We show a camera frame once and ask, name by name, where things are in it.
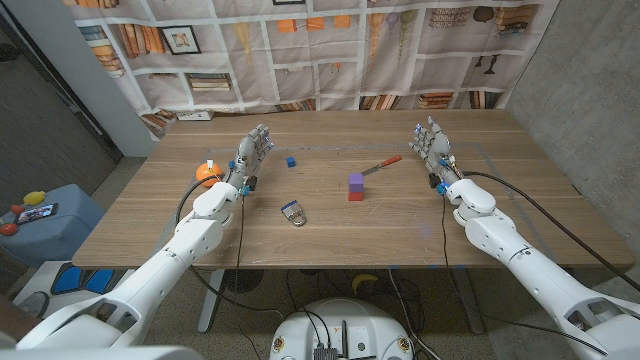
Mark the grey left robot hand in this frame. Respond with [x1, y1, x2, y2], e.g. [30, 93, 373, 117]
[227, 123, 275, 194]

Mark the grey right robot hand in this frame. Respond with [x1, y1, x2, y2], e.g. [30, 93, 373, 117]
[407, 115, 464, 189]

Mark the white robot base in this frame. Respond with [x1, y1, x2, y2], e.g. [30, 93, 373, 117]
[268, 298, 415, 360]

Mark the orange ball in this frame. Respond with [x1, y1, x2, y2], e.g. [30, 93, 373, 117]
[195, 161, 224, 189]

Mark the yellow toy banana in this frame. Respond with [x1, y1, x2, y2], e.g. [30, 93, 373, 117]
[351, 273, 380, 295]

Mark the white power strip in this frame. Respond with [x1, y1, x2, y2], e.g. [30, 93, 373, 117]
[176, 110, 215, 122]

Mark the silver padlock with blue base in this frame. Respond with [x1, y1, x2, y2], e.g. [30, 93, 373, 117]
[280, 199, 307, 228]

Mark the printed bookshelf backdrop cloth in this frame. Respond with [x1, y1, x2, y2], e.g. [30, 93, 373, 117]
[62, 0, 561, 139]

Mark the black round floor object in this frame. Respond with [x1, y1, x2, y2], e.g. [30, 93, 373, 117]
[223, 268, 265, 294]

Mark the white table leg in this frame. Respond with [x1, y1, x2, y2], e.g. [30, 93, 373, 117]
[197, 268, 226, 335]

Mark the grey table leg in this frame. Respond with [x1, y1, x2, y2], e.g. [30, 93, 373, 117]
[452, 267, 486, 335]

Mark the blue-grey ottoman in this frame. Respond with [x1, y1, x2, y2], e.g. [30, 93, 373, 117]
[0, 183, 106, 269]

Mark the grey sneaker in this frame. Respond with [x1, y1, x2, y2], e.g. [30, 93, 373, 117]
[17, 291, 51, 319]

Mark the knife with red handle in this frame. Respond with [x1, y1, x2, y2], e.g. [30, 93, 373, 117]
[360, 154, 404, 177]

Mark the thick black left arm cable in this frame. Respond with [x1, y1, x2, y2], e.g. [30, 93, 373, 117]
[174, 173, 285, 320]

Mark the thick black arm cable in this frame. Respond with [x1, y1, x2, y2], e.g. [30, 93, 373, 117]
[462, 170, 640, 294]
[174, 173, 285, 320]

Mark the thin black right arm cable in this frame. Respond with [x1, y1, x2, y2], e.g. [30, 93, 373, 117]
[439, 192, 609, 356]

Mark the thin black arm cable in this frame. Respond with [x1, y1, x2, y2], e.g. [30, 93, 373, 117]
[233, 193, 264, 360]
[439, 192, 609, 356]

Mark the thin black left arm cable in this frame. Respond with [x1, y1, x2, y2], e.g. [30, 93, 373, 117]
[233, 193, 264, 360]

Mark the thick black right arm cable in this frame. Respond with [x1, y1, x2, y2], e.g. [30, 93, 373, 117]
[462, 170, 640, 294]

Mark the black floor cable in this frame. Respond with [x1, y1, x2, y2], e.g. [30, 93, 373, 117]
[387, 267, 441, 360]

